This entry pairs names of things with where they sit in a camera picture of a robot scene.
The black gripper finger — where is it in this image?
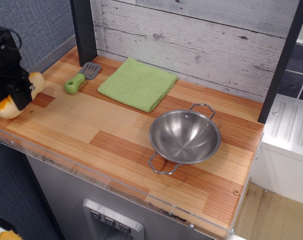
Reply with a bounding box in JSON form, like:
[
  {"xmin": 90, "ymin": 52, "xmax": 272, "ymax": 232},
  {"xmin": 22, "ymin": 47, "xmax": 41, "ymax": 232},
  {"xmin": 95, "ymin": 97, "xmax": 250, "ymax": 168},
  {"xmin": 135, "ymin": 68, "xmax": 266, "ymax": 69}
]
[{"xmin": 6, "ymin": 79, "xmax": 32, "ymax": 111}]

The black right frame post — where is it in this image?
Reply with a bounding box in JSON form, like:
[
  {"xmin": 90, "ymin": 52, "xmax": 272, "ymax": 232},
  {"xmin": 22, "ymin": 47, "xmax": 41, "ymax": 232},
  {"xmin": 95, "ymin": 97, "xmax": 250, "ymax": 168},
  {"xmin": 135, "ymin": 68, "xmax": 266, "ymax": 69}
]
[{"xmin": 257, "ymin": 0, "xmax": 303, "ymax": 124}]

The green folded cloth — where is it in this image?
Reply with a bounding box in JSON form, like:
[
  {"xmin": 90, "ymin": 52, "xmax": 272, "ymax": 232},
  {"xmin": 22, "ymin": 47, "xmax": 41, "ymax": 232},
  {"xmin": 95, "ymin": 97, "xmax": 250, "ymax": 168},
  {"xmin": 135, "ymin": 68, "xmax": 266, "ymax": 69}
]
[{"xmin": 97, "ymin": 57, "xmax": 178, "ymax": 113}]

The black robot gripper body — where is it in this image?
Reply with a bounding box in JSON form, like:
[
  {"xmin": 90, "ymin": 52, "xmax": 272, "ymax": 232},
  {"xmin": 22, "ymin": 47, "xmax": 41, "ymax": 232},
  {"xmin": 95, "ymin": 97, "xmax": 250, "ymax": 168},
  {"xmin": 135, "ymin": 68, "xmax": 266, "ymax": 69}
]
[{"xmin": 0, "ymin": 26, "xmax": 29, "ymax": 101}]

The black frame post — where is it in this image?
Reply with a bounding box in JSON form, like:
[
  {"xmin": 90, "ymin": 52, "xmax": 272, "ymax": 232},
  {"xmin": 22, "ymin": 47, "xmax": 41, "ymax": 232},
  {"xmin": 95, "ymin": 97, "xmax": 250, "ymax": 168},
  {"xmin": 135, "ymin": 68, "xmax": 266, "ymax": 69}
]
[
  {"xmin": 69, "ymin": 0, "xmax": 97, "ymax": 66},
  {"xmin": 257, "ymin": 0, "xmax": 303, "ymax": 124}
]

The clear acrylic table edge guard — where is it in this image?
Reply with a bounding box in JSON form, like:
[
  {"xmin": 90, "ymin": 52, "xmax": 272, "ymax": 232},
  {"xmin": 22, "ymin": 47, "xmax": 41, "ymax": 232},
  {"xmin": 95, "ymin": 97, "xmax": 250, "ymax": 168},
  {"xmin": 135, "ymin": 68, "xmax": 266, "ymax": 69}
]
[{"xmin": 0, "ymin": 119, "xmax": 264, "ymax": 240}]

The green handled grey spatula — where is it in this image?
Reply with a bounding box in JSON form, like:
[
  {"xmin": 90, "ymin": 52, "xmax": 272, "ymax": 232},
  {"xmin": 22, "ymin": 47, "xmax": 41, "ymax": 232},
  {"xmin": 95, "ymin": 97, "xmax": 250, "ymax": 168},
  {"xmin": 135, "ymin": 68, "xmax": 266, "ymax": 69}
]
[{"xmin": 64, "ymin": 62, "xmax": 101, "ymax": 94}]

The grey toy fridge front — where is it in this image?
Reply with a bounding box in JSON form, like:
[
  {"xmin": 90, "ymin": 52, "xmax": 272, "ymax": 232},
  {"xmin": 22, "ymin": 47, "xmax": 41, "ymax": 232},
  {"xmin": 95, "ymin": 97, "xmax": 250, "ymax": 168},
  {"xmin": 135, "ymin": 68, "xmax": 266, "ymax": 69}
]
[{"xmin": 25, "ymin": 153, "xmax": 229, "ymax": 240}]

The black left frame post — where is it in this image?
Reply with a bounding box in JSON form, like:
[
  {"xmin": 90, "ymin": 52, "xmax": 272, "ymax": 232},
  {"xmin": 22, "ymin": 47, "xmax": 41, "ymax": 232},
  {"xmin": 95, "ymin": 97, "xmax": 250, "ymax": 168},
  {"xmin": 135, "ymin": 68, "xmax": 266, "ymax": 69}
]
[{"xmin": 69, "ymin": 0, "xmax": 97, "ymax": 66}]

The yellow object at corner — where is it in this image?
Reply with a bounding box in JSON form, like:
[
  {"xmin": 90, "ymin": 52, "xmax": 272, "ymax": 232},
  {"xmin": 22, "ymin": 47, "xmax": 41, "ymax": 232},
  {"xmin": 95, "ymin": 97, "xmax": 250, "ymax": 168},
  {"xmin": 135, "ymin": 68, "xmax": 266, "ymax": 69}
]
[{"xmin": 0, "ymin": 230, "xmax": 23, "ymax": 240}]

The steel bowl with handles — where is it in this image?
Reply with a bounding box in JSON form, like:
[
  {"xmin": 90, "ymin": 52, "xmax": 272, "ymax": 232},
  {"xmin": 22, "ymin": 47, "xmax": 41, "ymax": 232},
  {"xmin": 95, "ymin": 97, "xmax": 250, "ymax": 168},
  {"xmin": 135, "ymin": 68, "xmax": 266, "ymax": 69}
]
[{"xmin": 148, "ymin": 103, "xmax": 221, "ymax": 175}]

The white toy sink counter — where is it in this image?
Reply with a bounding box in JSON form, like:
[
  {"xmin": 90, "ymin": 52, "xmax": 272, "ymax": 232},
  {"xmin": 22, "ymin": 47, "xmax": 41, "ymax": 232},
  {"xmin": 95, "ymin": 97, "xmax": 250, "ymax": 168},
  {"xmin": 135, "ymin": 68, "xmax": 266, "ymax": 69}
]
[{"xmin": 250, "ymin": 94, "xmax": 303, "ymax": 204}]

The toy bread loaf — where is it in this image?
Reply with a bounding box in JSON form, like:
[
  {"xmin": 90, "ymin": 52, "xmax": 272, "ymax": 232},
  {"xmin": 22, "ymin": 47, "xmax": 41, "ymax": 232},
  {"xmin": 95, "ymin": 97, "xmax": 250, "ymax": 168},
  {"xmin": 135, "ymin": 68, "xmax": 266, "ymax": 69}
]
[{"xmin": 0, "ymin": 71, "xmax": 45, "ymax": 120}]

